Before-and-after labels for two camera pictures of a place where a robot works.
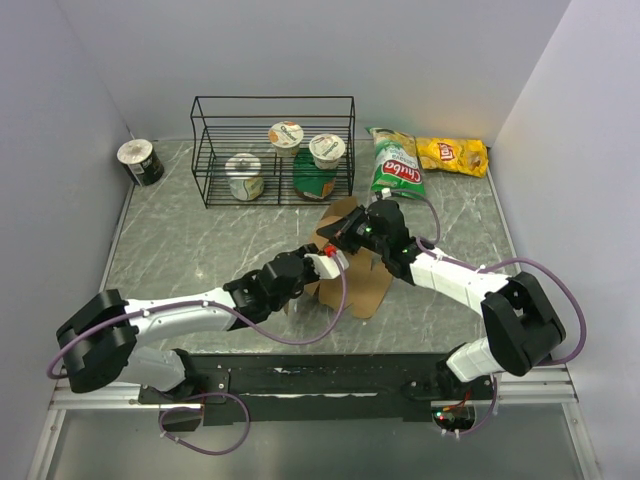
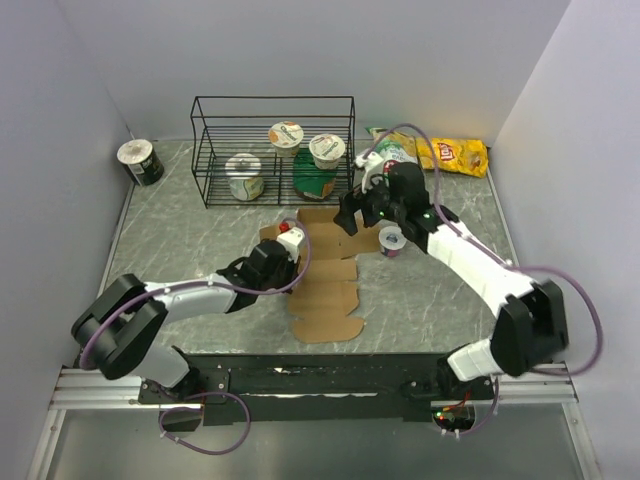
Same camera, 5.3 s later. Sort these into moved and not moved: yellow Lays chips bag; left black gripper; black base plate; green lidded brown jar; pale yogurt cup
Moved: left black gripper
Not moved: pale yogurt cup; black base plate; yellow Lays chips bag; green lidded brown jar
